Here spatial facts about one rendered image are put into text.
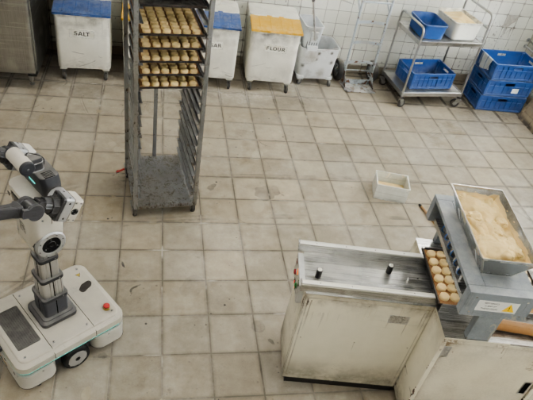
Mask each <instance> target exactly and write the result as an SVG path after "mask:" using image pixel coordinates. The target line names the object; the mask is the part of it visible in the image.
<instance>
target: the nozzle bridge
mask: <svg viewBox="0 0 533 400"><path fill-rule="evenodd" d="M426 216H427V219H428V221H434V223H435V227H436V230H437V231H436V233H435V236H434V238H433V241H434V244H440V242H441V245H442V247H443V251H444V254H445V257H446V259H447V262H448V265H449V268H450V270H451V274H452V277H453V280H454V284H455V286H456V289H457V292H458V296H459V298H460V300H459V301H458V304H457V306H456V308H457V311H458V314H464V315H472V316H473V318H472V319H471V321H470V323H469V324H468V326H467V327H466V329H465V331H464V333H463V334H464V337H465V339H466V340H480V341H489V339H490V337H491V336H492V335H493V333H494V332H495V330H496V329H497V327H498V326H499V324H500V323H501V322H502V320H503V319H509V320H517V321H524V320H525V319H526V317H527V315H528V314H529V313H530V312H531V310H532V309H533V286H532V285H531V282H530V280H529V278H528V277H527V273H526V272H522V273H519V274H517V275H514V276H506V275H493V274H486V273H481V272H480V269H479V267H478V265H477V261H476V260H475V257H474V254H473V252H472V249H471V247H470V243H469V241H468V239H467V237H466V234H465V231H464V229H463V227H462V223H461V222H460V219H459V217H458V214H457V211H456V208H455V202H454V196H450V195H444V194H435V196H434V198H433V199H432V202H431V205H430V206H429V209H428V211H427V213H426ZM443 226H445V227H444V228H443V231H444V232H447V235H448V238H446V239H447V240H450V242H451V246H448V247H449V248H453V250H454V254H451V255H452V256H456V259H457V263H454V264H455V265H458V266H459V267H460V271H458V273H459V274H462V276H463V278H464V279H463V281H461V280H460V279H459V278H460V275H457V273H456V268H457V267H456V266H455V265H453V259H454V258H453V257H451V256H450V251H451V249H449V248H448V247H447V243H448V241H446V240H445V239H444V235H445V233H443V232H442V230H441V229H442V227H443Z"/></svg>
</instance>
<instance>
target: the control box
mask: <svg viewBox="0 0 533 400"><path fill-rule="evenodd" d="M294 269H296V274H293V275H294V278H295V281H294V283H297V281H298V280H299V283H298V286H297V287H296V288H294V294H295V302H296V303H301V299H302V296H303V294H304V291H300V286H301V278H302V279H305V262H304V253H298V254H297V261H296V263H295V266H294ZM294 269H293V270H294ZM297 269H298V274H297Z"/></svg>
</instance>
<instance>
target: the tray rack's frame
mask: <svg viewBox="0 0 533 400"><path fill-rule="evenodd" d="M123 32H124V96H125V163H124V167H125V175H126V169H127V174H128V182H129V187H130V192H131V197H132V200H130V204H131V207H133V173H132V165H131V160H130V156H129V154H128V0H123ZM157 110H158V89H154V115H153V145H152V156H141V157H142V160H140V164H141V168H142V170H140V174H141V178H142V179H140V185H141V189H140V194H141V198H138V206H137V210H142V209H154V208H164V207H175V206H192V205H193V201H192V200H193V195H190V192H189V190H188V186H187V184H186V179H185V176H184V173H183V170H182V165H181V162H180V159H179V156H178V155H163V156H157V155H156V136H157ZM137 210H136V211H137ZM131 211H132V209H131Z"/></svg>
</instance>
